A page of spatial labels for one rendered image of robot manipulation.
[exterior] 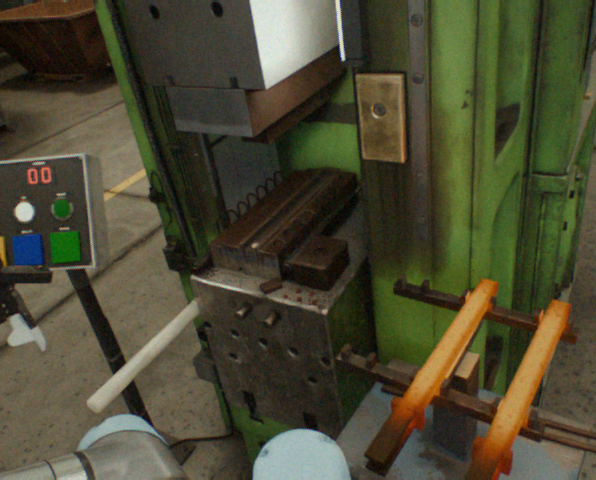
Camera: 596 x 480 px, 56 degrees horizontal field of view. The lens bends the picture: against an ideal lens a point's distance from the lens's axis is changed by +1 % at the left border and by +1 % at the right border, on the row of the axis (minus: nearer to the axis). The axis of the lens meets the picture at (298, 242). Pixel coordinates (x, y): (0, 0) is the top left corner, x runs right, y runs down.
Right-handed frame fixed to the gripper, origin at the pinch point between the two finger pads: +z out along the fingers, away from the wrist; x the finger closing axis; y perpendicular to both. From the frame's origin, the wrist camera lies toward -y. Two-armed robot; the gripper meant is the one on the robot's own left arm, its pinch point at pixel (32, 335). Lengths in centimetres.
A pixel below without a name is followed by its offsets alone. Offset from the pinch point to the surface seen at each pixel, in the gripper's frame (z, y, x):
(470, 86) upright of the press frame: -40, -69, 64
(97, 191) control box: -16.5, -30.8, -16.8
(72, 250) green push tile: -6.8, -18.5, -13.4
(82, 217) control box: -13.2, -24.0, -14.0
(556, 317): -10, -53, 88
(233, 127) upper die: -35, -45, 26
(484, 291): -10, -53, 76
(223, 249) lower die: -3.9, -42.0, 15.8
